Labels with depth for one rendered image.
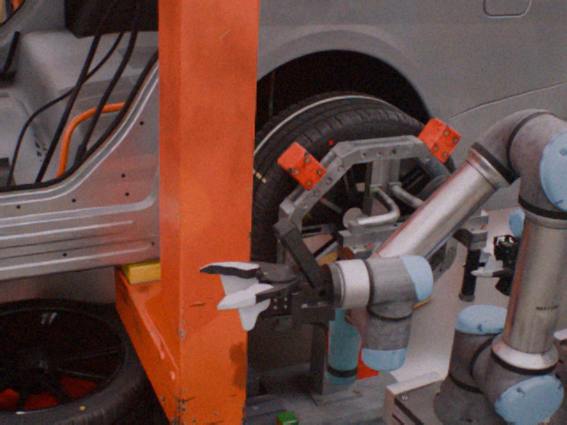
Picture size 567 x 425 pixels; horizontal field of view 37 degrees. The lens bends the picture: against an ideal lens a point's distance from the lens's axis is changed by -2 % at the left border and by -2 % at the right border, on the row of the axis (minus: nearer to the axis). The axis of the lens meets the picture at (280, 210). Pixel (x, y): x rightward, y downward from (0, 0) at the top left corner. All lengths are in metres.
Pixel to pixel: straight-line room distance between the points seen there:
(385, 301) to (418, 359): 2.07
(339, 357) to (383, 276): 1.02
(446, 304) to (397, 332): 2.44
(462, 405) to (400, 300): 0.41
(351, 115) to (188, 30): 0.75
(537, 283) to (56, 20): 2.88
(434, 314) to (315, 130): 1.64
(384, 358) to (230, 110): 0.61
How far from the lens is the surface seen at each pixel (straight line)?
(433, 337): 3.55
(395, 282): 1.32
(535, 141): 1.38
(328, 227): 2.37
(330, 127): 2.24
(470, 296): 2.30
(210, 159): 1.73
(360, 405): 2.74
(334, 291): 1.29
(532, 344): 1.50
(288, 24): 2.29
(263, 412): 2.38
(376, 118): 2.29
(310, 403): 2.73
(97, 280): 3.85
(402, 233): 1.47
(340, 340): 2.29
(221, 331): 1.93
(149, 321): 2.24
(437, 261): 2.50
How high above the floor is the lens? 1.86
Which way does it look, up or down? 24 degrees down
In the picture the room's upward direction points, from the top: 3 degrees clockwise
